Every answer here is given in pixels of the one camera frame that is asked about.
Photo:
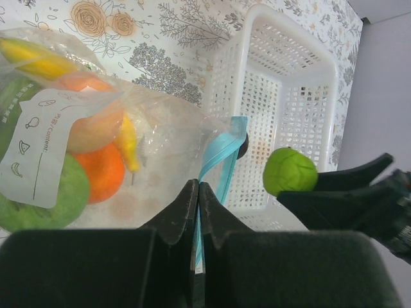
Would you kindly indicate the yellow banana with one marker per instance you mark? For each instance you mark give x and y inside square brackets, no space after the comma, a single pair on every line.
[40,61]

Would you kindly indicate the white plastic perforated basket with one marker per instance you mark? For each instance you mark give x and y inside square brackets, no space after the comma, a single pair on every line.
[284,81]

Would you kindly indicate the floral tablecloth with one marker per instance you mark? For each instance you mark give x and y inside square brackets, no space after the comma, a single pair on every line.
[170,46]

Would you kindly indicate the peach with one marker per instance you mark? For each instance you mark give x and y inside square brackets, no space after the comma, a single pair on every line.
[94,132]

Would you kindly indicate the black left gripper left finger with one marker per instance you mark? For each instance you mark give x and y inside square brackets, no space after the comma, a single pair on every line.
[149,266]

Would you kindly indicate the green starfruit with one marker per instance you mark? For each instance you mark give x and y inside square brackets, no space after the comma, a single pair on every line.
[18,89]

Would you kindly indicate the clear zip top bag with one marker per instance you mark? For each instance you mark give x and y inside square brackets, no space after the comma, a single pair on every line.
[44,187]

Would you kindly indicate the orange mandarin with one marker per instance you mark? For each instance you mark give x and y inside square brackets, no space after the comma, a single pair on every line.
[105,171]

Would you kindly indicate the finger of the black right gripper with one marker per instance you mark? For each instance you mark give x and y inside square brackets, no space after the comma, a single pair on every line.
[359,209]
[354,178]

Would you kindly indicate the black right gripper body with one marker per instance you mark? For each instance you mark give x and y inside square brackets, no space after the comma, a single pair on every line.
[392,222]

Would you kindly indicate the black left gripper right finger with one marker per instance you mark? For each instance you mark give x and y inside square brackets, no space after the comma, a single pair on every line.
[244,268]

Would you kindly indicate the dark mangosteen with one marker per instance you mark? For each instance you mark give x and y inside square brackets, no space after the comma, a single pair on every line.
[243,148]

